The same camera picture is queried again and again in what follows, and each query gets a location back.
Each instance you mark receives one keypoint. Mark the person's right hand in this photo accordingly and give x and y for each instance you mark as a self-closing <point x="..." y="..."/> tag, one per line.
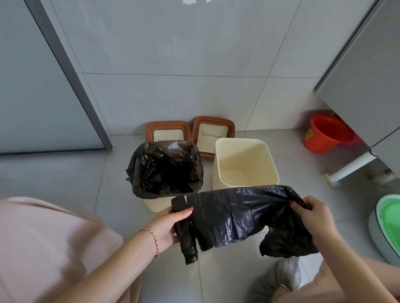
<point x="317" y="220"/>

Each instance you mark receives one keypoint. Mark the person's left hand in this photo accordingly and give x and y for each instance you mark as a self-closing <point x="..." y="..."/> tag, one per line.
<point x="162" y="226"/>

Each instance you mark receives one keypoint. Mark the person's right thumb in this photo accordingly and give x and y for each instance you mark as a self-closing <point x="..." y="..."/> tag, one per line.
<point x="298" y="210"/>

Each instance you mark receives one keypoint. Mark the person's left thumb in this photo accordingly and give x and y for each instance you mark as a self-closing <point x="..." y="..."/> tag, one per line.
<point x="182" y="212"/>

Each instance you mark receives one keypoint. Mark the black trash bag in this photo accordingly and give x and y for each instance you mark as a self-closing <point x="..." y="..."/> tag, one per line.
<point x="237" y="215"/>

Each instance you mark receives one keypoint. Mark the person's right forearm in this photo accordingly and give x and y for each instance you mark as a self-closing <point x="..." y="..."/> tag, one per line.
<point x="350" y="268"/>

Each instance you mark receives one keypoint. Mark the person's left forearm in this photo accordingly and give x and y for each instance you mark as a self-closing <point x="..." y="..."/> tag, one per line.
<point x="109" y="271"/>

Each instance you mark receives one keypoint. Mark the cream bin with black liner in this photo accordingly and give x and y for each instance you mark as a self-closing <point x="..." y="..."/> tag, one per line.
<point x="161" y="204"/>

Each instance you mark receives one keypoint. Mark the black bag lining bin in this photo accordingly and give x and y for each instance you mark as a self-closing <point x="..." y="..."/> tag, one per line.
<point x="165" y="168"/>

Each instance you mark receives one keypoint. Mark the white slipper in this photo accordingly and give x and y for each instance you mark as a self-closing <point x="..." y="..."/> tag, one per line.
<point x="281" y="277"/>

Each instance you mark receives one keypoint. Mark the white cabinet leg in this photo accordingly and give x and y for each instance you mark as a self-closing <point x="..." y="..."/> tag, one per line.
<point x="353" y="167"/>

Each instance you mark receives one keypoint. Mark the empty cream trash bin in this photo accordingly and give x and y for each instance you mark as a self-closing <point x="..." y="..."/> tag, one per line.
<point x="243" y="164"/>

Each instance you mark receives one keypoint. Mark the brown bin lid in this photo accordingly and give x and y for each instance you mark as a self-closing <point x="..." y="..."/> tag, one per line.
<point x="212" y="134"/>
<point x="168" y="132"/>

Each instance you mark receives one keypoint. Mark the red plastic bucket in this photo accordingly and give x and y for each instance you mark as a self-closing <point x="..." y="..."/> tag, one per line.
<point x="325" y="132"/>

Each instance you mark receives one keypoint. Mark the green and white basin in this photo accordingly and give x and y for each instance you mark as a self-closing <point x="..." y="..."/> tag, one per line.
<point x="387" y="224"/>

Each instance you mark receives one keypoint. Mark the grey drain pipe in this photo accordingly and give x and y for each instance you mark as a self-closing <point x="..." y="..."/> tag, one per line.
<point x="382" y="177"/>

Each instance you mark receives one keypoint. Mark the light pink trousers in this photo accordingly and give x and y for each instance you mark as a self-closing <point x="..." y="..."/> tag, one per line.
<point x="47" y="249"/>

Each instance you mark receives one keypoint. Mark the grey cabinet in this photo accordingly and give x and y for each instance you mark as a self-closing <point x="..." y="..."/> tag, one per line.
<point x="365" y="78"/>

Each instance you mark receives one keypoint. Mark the frosted glass door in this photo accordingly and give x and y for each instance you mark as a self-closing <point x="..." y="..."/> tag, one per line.
<point x="37" y="78"/>

